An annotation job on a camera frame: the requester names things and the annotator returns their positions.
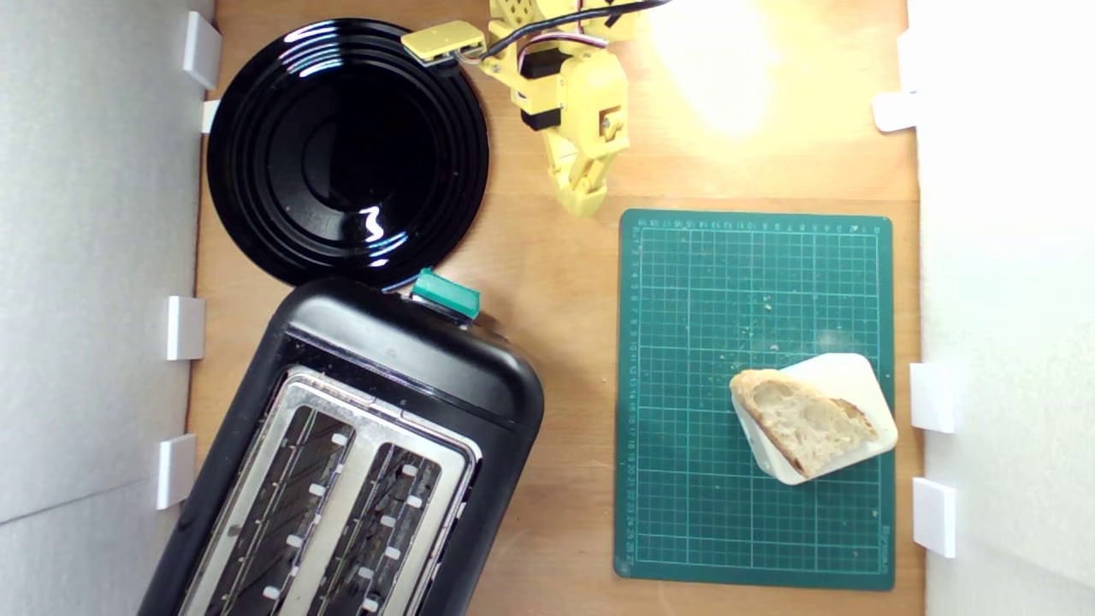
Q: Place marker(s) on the brown bread slice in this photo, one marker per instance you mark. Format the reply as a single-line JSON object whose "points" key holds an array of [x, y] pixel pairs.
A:
{"points": [[804, 419]]}

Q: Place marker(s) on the green toaster lever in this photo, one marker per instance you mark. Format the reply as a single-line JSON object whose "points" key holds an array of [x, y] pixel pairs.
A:
{"points": [[445, 293]]}

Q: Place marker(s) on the black two-slot toaster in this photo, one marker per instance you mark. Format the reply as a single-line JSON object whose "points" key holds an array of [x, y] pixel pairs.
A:
{"points": [[411, 359]]}

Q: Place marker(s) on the black round plate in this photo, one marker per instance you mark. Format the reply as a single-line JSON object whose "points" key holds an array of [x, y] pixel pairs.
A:
{"points": [[342, 154]]}

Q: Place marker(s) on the white rounded block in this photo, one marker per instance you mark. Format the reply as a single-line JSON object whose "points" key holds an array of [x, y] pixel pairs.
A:
{"points": [[843, 376]]}

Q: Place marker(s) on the green cutting mat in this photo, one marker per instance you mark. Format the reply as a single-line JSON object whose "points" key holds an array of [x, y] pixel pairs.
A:
{"points": [[684, 513]]}

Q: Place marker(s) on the yellow wrist camera mount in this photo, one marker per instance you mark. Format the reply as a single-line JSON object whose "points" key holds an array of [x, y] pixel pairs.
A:
{"points": [[440, 41]]}

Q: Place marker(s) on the white wall clip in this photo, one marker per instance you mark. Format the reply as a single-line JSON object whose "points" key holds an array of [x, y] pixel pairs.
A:
{"points": [[931, 398], [186, 328], [201, 50], [934, 517], [176, 470], [210, 115], [905, 60], [894, 111]]}

